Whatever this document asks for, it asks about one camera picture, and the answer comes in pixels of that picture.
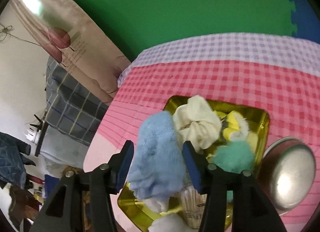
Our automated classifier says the yellow white soft toy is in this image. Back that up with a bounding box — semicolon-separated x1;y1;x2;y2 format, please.
217;110;258;152

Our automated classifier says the light blue fluffy towel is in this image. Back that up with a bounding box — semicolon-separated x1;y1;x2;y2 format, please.
127;111;189;201

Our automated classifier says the steel bowl upside down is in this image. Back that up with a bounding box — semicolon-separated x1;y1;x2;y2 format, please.
258;137;316;216

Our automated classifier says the teal fluffy pompom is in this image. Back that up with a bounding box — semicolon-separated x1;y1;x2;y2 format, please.
212;140;256;202

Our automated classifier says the toothpick container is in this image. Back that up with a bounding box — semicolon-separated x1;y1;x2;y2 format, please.
179;185;207;229

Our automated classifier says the red gold rectangular tin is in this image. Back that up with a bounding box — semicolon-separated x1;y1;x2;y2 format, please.
118;100;270;231

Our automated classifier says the white rolled sock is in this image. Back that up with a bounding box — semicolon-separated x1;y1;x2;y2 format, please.
148;213;193;232

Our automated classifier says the folded pastel dotted towel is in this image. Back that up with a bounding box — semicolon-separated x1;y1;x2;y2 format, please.
143;195;170;214

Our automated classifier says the cream white scrunchie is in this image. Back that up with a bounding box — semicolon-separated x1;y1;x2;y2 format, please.
172;95;222;152

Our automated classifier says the grey plaid cloth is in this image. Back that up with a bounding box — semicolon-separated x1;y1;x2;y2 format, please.
45;57;108;146

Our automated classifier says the pink checked tablecloth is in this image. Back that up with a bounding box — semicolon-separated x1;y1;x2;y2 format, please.
83;33;319;172

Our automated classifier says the beige flower print curtain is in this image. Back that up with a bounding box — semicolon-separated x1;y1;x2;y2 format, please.
10;0;131;105

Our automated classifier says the blue foam wall mat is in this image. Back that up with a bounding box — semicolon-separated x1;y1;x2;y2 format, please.
289;0;319;44

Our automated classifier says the green foam wall mat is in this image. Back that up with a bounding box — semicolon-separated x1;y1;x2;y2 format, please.
74;0;297;60

